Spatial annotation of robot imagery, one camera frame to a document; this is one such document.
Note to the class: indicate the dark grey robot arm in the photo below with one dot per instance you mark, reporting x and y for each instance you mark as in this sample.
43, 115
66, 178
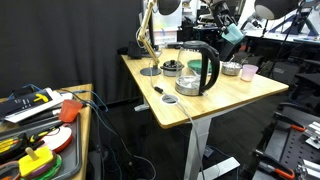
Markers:
213, 5

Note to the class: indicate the grey metal tray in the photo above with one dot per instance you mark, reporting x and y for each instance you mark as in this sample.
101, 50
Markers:
68, 156

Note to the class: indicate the black and yellow hand tool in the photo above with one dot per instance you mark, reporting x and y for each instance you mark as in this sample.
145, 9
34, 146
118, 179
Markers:
20, 140

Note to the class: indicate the black dome studio light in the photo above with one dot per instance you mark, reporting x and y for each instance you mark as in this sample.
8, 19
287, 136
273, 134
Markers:
275, 7

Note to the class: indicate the translucent pink plastic cup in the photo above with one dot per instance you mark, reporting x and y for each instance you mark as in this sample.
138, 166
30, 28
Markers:
249, 72

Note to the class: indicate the orange plastic cup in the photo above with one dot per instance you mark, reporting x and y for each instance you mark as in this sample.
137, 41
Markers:
69, 110

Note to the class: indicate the silver metal bracket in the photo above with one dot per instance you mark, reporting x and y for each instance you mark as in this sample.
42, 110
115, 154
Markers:
313, 135
310, 170

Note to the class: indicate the small pot with black lid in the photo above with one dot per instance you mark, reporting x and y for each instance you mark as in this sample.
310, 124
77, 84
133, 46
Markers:
172, 68

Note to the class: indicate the white printed cardboard box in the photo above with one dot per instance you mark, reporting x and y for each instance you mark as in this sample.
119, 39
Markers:
168, 37

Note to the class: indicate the steel pot with lid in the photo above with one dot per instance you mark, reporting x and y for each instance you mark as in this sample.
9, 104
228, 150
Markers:
231, 68

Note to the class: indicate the stack of papers and booklets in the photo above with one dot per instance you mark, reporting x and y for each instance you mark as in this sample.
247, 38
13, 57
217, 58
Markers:
31, 101

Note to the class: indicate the black low platform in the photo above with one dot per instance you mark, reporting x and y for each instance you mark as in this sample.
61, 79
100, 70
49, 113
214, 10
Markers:
286, 146

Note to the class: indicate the black computer monitor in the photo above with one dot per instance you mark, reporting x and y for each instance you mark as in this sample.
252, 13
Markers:
151, 30

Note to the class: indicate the green plastic plate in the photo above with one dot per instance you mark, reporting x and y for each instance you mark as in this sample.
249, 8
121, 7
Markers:
195, 66

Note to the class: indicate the black tripod stand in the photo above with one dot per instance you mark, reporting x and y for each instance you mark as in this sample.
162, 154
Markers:
283, 45

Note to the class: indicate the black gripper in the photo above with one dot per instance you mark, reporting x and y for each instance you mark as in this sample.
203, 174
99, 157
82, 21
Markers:
222, 16

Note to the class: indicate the translucent blue plastic cup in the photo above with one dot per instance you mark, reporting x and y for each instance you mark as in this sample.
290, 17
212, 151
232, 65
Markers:
234, 34

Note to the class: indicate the red and white disc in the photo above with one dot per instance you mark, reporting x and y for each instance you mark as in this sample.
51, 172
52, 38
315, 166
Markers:
58, 140

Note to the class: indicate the black office chair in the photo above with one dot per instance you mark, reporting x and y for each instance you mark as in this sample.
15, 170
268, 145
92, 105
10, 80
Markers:
308, 88

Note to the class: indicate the small black box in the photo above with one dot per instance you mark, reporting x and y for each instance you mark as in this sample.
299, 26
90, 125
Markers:
134, 50

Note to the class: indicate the orange and black clamp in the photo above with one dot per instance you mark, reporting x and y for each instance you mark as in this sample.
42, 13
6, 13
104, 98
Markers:
293, 125
283, 171

